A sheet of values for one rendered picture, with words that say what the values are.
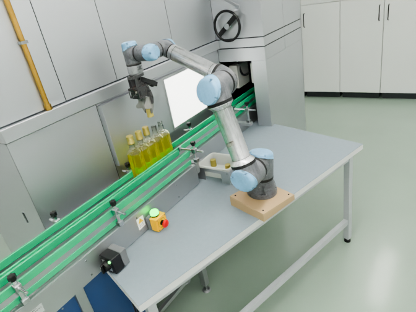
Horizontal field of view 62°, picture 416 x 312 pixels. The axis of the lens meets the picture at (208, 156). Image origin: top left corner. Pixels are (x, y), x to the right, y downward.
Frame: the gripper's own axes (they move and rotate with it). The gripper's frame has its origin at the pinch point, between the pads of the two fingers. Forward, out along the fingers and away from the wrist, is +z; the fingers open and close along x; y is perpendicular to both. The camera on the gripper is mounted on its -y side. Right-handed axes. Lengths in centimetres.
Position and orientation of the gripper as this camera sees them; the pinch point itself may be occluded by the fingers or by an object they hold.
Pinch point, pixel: (149, 110)
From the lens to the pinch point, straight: 185.5
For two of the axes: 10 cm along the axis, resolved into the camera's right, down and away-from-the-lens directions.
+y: -5.5, 4.5, -7.0
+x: 8.2, 1.2, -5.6
